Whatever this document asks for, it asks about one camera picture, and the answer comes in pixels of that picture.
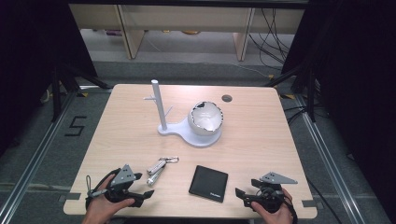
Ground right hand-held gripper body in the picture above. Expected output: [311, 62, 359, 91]
[245, 171, 299, 215]

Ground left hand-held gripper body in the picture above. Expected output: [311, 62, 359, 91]
[85, 163, 145, 209]

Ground silver keychain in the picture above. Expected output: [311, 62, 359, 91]
[146, 156, 180, 188]

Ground black wallet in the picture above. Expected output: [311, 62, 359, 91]
[188, 164, 230, 203]

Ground white tree-shaped stand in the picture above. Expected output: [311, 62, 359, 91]
[143, 78, 223, 148]

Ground white eggshell-shaped bowl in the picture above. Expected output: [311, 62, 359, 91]
[187, 100, 225, 137]

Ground person's right hand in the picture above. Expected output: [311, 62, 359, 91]
[249, 188, 295, 224]

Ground person's left hand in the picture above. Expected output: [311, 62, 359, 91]
[81, 174, 136, 224]

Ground grey tape strip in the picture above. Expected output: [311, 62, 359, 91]
[59, 192, 82, 202]
[301, 200, 325, 209]

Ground black metal stand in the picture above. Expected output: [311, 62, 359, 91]
[50, 62, 114, 123]
[263, 60, 318, 123]

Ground black curtain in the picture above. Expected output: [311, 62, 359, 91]
[280, 0, 396, 218]
[0, 0, 98, 158]

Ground black wrist strap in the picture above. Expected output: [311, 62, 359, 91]
[281, 189, 299, 224]

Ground black floor cable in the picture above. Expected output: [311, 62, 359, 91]
[305, 177, 345, 224]

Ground aluminium floor rail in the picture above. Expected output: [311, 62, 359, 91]
[0, 89, 78, 224]
[293, 93, 391, 224]

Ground black floor cables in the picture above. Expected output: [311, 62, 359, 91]
[281, 105, 310, 126]

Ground white floor cable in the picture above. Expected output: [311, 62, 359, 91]
[230, 62, 275, 78]

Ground bundle of black cables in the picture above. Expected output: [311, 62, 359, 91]
[247, 7, 296, 71]

